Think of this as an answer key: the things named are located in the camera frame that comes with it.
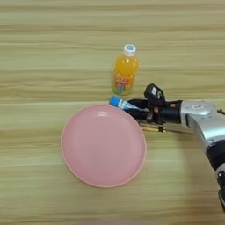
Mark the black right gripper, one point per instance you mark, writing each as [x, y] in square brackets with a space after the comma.
[170, 112]

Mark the blue cylindrical tube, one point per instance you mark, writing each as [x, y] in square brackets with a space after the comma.
[120, 102]

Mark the orange juice bottle white cap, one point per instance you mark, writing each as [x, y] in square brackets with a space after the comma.
[124, 73]

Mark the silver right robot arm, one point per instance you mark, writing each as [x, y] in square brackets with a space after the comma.
[205, 123]

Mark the black box white label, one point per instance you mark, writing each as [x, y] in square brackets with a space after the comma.
[154, 94]

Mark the pink round plate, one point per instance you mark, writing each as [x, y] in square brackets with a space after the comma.
[102, 146]

